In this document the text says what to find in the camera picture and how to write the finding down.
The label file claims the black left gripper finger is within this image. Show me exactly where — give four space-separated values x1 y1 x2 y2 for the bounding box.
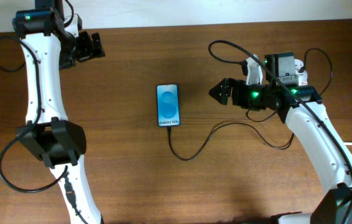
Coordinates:
91 32 105 58
78 31 92 61

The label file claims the blue Samsung Galaxy smartphone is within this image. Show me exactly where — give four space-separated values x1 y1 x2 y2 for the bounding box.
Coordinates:
156 84 181 127

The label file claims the black phone charger cable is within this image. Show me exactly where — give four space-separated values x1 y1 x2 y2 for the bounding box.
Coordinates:
166 48 334 162

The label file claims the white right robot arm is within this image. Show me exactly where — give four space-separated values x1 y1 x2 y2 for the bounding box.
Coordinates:
209 52 352 223

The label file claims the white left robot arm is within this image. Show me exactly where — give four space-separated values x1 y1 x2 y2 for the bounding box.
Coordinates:
12 1 105 223

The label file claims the white power extension socket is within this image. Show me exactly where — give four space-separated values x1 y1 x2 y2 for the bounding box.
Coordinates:
294 59 308 86

